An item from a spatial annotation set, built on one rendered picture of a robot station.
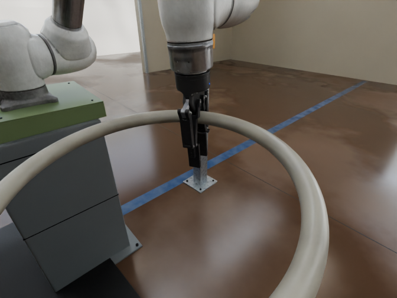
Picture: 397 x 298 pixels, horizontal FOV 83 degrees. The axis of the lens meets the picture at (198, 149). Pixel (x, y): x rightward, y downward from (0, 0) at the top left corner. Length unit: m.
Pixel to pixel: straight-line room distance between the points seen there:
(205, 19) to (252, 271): 1.22
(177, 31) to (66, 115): 0.65
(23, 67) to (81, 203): 0.58
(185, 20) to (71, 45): 0.70
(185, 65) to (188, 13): 0.09
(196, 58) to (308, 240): 0.34
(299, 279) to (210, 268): 1.13
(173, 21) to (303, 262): 0.40
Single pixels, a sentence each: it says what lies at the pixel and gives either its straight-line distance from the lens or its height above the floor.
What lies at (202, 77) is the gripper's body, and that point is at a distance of 0.48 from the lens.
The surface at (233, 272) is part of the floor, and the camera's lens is 1.37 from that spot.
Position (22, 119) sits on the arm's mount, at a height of 0.87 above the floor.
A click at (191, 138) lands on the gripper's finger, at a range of 0.50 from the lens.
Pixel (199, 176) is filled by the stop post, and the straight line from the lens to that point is 1.77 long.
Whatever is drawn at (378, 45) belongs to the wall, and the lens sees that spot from 6.08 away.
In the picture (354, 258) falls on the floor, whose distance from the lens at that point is 1.65.
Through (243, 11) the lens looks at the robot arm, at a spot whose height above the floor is 1.17.
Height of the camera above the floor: 1.16
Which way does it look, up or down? 30 degrees down
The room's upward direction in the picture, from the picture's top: straight up
